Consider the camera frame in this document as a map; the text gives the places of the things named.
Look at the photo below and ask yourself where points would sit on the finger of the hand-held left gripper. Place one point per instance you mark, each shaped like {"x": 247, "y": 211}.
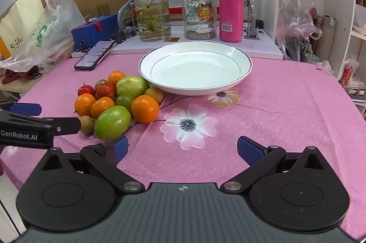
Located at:
{"x": 67, "y": 125}
{"x": 25, "y": 109}

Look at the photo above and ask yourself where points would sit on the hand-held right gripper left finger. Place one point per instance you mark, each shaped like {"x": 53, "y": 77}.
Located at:
{"x": 121, "y": 145}

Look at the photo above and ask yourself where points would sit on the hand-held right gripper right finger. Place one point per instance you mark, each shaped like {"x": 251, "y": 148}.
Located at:
{"x": 248, "y": 148}

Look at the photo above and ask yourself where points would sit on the brown longan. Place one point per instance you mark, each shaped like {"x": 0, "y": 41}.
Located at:
{"x": 86, "y": 124}
{"x": 154, "y": 94}

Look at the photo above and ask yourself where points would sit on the large green jujube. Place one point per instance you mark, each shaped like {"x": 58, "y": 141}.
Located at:
{"x": 113, "y": 122}
{"x": 132, "y": 85}

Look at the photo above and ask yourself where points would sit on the orange tangerine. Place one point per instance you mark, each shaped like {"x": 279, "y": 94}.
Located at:
{"x": 145, "y": 108}
{"x": 85, "y": 103}
{"x": 116, "y": 77}
{"x": 102, "y": 107}

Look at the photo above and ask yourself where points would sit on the red wax apple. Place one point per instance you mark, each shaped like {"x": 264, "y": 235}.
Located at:
{"x": 85, "y": 90}
{"x": 105, "y": 90}

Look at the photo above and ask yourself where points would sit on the small green jujube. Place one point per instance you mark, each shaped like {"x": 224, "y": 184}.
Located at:
{"x": 100, "y": 83}
{"x": 124, "y": 101}

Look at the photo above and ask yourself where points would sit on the white plate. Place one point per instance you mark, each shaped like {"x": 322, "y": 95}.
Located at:
{"x": 197, "y": 68}

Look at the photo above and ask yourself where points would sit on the dark red cloth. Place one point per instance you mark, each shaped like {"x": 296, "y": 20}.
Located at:
{"x": 17, "y": 75}

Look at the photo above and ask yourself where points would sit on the pink floral tablecloth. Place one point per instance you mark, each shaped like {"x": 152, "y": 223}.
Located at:
{"x": 286, "y": 105}

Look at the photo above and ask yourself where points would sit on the black smartphone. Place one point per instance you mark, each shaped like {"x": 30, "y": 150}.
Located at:
{"x": 93, "y": 57}

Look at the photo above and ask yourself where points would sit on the paper bag with green print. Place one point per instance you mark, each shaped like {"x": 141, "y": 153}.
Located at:
{"x": 20, "y": 20}

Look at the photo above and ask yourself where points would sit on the blue box device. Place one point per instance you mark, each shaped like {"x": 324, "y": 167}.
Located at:
{"x": 91, "y": 31}

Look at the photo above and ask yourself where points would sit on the small brown card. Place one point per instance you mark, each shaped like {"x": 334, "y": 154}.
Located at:
{"x": 172, "y": 39}

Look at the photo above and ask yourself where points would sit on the red packet in clear wrap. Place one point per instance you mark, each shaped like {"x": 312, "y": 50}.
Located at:
{"x": 348, "y": 73}

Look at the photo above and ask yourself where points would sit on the grey metal lever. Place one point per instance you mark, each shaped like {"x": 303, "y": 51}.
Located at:
{"x": 124, "y": 13}

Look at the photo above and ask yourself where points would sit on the crumpled clear plastic bag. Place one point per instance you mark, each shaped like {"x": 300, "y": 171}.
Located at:
{"x": 297, "y": 20}

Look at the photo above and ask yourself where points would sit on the red-capped bottle with plants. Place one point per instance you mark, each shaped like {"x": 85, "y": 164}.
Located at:
{"x": 153, "y": 11}

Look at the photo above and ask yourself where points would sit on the pink water bottle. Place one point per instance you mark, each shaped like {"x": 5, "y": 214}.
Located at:
{"x": 231, "y": 3}

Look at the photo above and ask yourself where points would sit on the labelled clear plastic jar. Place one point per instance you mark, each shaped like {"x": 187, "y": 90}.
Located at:
{"x": 198, "y": 3}

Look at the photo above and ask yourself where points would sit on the white shelf unit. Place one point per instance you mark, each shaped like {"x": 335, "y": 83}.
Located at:
{"x": 340, "y": 3}

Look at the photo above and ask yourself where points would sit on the grey metal bracket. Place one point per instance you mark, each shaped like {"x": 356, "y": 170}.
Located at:
{"x": 251, "y": 17}

